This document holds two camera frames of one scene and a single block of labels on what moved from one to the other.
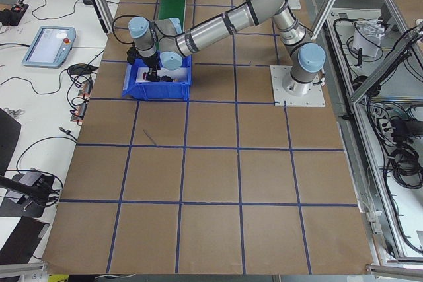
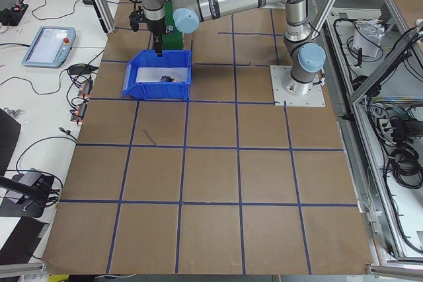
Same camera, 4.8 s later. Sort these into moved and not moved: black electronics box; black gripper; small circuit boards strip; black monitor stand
Moved: black gripper
Not moved: black electronics box; small circuit boards strip; black monitor stand
